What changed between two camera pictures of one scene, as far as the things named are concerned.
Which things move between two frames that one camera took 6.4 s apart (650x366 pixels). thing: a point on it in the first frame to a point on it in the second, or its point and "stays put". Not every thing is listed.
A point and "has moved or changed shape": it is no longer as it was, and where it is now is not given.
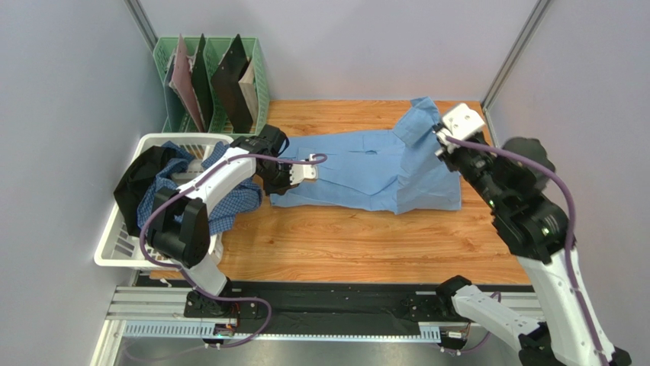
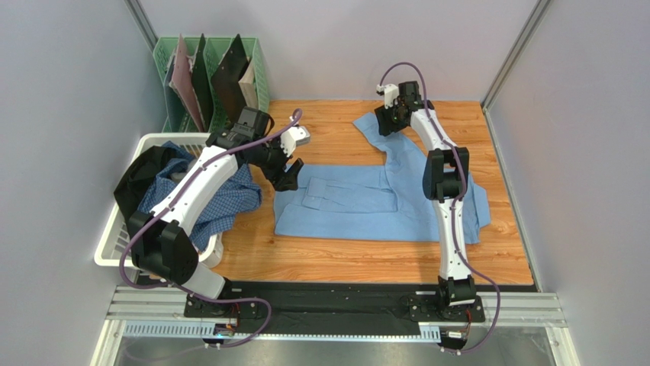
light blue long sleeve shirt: [391, 171] has moved or changed shape
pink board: [181, 81] stays put
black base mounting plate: [341, 309] stays put
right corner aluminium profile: [506, 70] stays put
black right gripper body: [449, 154] to [388, 120]
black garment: [142, 172] stays put
